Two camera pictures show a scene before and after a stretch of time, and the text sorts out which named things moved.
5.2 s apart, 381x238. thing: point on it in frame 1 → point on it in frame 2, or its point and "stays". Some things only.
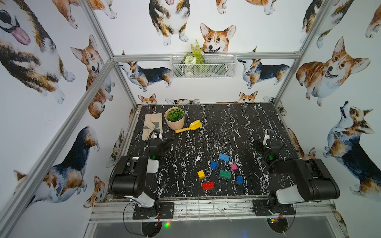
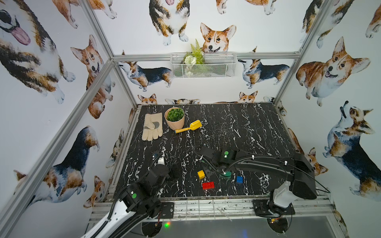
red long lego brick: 208,185 stays
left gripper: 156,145 → 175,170
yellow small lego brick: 201,174 stays
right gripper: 260,144 → 206,171
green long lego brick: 225,174 stays
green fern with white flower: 192,59 stays
